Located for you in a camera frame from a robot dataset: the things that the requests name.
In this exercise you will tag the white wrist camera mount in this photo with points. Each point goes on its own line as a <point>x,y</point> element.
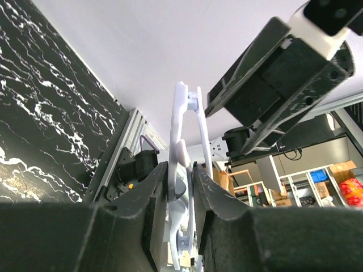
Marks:
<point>325,25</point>

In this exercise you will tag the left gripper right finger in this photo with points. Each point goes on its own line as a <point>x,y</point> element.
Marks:
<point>232,236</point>

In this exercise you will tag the blue storage bin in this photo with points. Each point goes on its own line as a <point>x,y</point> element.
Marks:
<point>319,176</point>

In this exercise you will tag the white frame sunglasses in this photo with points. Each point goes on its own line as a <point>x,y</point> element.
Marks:
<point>181,210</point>

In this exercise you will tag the red patterned bag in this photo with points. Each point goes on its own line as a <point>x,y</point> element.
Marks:
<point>351,190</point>

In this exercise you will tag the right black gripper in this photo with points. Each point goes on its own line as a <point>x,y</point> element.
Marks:
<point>270,97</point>

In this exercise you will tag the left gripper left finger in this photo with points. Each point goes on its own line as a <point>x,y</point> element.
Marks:
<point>123,235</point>

